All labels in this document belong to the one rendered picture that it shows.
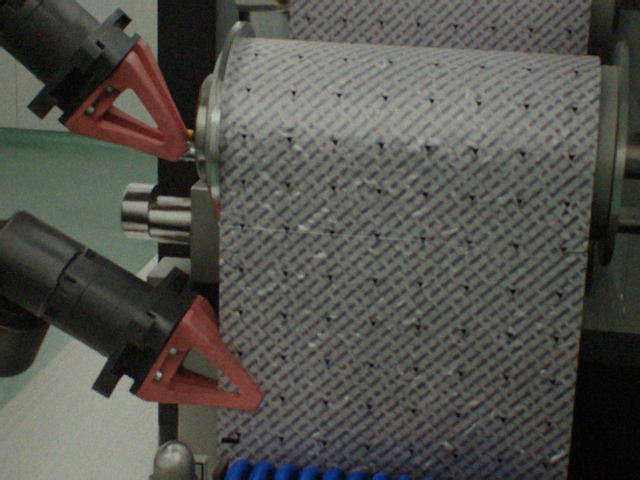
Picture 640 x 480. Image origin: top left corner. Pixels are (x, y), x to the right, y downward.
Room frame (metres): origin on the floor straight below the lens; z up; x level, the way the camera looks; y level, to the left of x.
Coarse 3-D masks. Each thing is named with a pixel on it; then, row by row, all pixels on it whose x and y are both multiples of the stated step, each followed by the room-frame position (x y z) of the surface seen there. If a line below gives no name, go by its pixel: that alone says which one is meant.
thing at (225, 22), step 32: (160, 0) 1.17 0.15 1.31; (192, 0) 1.17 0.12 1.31; (224, 0) 1.24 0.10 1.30; (160, 32) 1.17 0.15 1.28; (192, 32) 1.17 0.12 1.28; (224, 32) 1.25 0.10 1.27; (160, 64) 1.17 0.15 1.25; (192, 64) 1.17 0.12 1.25; (192, 96) 1.17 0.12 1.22; (192, 128) 1.17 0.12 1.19; (160, 160) 1.17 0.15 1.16; (160, 256) 1.17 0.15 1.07; (160, 416) 1.17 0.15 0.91
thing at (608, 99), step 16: (608, 80) 0.83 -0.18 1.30; (608, 96) 0.81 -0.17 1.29; (208, 112) 0.84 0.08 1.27; (608, 112) 0.81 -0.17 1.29; (208, 128) 0.83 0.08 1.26; (608, 128) 0.80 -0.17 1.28; (208, 144) 0.83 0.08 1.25; (608, 144) 0.80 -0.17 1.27; (208, 160) 0.83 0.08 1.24; (608, 160) 0.79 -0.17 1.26; (208, 176) 0.84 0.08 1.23; (608, 176) 0.79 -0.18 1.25; (608, 192) 0.80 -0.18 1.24; (592, 208) 0.80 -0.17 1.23; (608, 208) 0.80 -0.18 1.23; (592, 224) 0.81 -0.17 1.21; (592, 240) 0.83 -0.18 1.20
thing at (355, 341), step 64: (256, 256) 0.82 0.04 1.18; (320, 256) 0.81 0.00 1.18; (384, 256) 0.81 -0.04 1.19; (448, 256) 0.80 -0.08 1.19; (512, 256) 0.79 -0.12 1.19; (576, 256) 0.79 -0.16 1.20; (256, 320) 0.82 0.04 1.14; (320, 320) 0.81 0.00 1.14; (384, 320) 0.81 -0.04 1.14; (448, 320) 0.80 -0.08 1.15; (512, 320) 0.79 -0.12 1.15; (576, 320) 0.79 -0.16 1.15; (320, 384) 0.81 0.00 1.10; (384, 384) 0.81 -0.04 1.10; (448, 384) 0.80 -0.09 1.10; (512, 384) 0.79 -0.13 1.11; (256, 448) 0.82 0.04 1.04; (320, 448) 0.81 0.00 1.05; (384, 448) 0.81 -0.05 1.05; (448, 448) 0.80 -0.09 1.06; (512, 448) 0.79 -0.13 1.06
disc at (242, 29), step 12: (240, 24) 0.88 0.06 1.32; (228, 36) 0.86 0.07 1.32; (240, 36) 0.88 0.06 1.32; (252, 36) 0.91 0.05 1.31; (228, 48) 0.85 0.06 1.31; (228, 60) 0.84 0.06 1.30; (228, 72) 0.84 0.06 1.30; (216, 84) 0.83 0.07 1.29; (216, 96) 0.82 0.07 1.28; (216, 108) 0.82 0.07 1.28; (216, 120) 0.82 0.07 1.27; (216, 132) 0.82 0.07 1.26; (216, 144) 0.81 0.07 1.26; (216, 156) 0.81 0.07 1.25; (216, 168) 0.82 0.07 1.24; (216, 180) 0.82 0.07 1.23; (216, 192) 0.82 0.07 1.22; (216, 204) 0.82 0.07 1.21; (216, 216) 0.83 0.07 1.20
